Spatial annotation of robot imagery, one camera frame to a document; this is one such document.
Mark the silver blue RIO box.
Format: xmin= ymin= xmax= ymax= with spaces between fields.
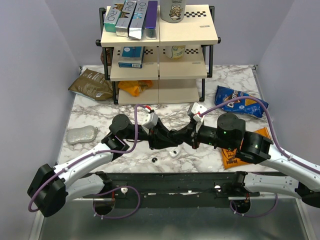
xmin=128 ymin=0 xmax=149 ymax=40

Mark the purple box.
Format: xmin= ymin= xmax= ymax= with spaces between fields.
xmin=144 ymin=0 xmax=158 ymax=40

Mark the cream printed mug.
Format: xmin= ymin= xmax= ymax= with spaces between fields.
xmin=164 ymin=45 xmax=186 ymax=60

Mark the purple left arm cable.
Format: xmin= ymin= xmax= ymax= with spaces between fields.
xmin=27 ymin=103 xmax=153 ymax=213

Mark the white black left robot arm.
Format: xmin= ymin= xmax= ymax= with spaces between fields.
xmin=27 ymin=112 xmax=182 ymax=217

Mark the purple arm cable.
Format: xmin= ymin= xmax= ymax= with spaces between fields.
xmin=198 ymin=95 xmax=320 ymax=173
xmin=27 ymin=103 xmax=153 ymax=213

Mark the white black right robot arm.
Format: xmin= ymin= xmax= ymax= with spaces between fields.
xmin=172 ymin=113 xmax=320 ymax=208

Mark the white earbud charging case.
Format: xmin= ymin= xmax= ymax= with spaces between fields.
xmin=169 ymin=147 xmax=181 ymax=159

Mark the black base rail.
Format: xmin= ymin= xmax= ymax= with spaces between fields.
xmin=51 ymin=171 xmax=261 ymax=209

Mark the beige three-tier shelf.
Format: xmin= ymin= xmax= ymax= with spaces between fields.
xmin=95 ymin=4 xmax=221 ymax=105

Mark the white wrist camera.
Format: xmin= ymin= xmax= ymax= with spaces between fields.
xmin=142 ymin=112 xmax=158 ymax=129
xmin=187 ymin=102 xmax=208 ymax=122

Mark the white cartoon mug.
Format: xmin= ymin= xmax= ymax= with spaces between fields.
xmin=160 ymin=0 xmax=186 ymax=23

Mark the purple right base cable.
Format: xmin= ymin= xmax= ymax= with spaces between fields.
xmin=229 ymin=194 xmax=280 ymax=218

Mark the silver glitter pouch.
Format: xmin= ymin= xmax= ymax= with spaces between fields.
xmin=65 ymin=125 xmax=98 ymax=145

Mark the blue Doritos chip bag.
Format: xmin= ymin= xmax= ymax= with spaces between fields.
xmin=214 ymin=85 xmax=265 ymax=118

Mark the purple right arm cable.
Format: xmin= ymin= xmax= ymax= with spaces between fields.
xmin=198 ymin=95 xmax=320 ymax=173

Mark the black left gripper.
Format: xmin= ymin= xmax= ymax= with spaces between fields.
xmin=122 ymin=117 xmax=179 ymax=151

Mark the brown foil pouch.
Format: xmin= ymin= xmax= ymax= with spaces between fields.
xmin=68 ymin=69 xmax=113 ymax=102

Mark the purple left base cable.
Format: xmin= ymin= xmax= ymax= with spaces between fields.
xmin=92 ymin=185 xmax=142 ymax=221

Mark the blue white carton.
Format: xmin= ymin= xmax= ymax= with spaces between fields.
xmin=118 ymin=46 xmax=145 ymax=69

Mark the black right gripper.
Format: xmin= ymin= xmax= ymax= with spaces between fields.
xmin=173 ymin=119 xmax=235 ymax=151

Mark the yellow orange snack packet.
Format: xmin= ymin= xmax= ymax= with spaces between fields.
xmin=118 ymin=80 xmax=153 ymax=97

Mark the dark brown packet behind shelf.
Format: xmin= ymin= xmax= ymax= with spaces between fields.
xmin=100 ymin=48 xmax=111 ymax=66

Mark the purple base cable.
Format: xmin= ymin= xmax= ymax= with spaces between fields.
xmin=229 ymin=194 xmax=280 ymax=218
xmin=92 ymin=185 xmax=142 ymax=221

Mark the orange snack bag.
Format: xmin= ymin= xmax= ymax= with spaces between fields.
xmin=221 ymin=127 xmax=272 ymax=170

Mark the teal RIO box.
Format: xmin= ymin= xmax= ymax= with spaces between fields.
xmin=104 ymin=0 xmax=125 ymax=33

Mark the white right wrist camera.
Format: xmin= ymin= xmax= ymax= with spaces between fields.
xmin=187 ymin=102 xmax=208 ymax=122

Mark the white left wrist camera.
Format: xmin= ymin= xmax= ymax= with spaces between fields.
xmin=142 ymin=112 xmax=158 ymax=129

